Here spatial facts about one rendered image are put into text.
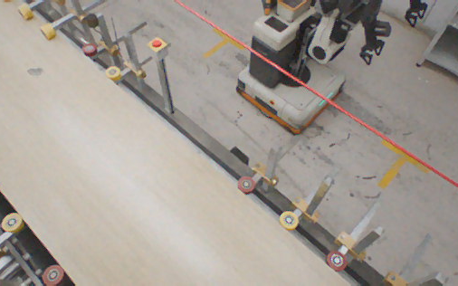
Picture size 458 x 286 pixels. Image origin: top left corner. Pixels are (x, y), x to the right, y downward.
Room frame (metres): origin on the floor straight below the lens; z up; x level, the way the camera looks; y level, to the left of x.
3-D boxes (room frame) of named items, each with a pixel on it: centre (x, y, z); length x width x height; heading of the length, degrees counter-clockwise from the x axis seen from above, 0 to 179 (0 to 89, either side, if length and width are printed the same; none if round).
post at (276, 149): (0.77, -0.22, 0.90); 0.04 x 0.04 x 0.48; 48
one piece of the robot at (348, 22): (1.76, -0.74, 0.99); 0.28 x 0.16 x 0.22; 137
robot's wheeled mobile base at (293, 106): (1.96, -0.53, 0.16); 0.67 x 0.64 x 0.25; 47
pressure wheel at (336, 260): (0.37, -0.47, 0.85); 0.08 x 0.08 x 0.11
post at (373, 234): (0.43, -0.59, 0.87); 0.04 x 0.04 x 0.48; 48
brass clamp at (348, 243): (0.45, -0.57, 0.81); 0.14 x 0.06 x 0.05; 48
